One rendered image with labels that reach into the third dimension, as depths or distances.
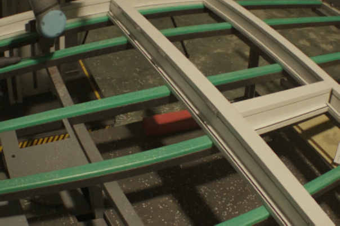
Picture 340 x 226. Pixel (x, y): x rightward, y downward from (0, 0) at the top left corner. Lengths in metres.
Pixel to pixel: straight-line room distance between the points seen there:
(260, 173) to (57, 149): 0.48
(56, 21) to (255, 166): 0.73
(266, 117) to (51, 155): 0.55
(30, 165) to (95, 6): 0.88
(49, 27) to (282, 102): 0.71
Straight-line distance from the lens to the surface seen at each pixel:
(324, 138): 1.62
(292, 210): 0.91
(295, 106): 1.24
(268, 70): 1.47
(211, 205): 1.34
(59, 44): 2.17
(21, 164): 1.07
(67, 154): 1.09
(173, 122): 1.58
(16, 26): 1.71
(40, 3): 1.36
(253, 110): 1.13
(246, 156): 1.03
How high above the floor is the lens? 1.55
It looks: 33 degrees down
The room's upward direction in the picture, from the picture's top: 3 degrees clockwise
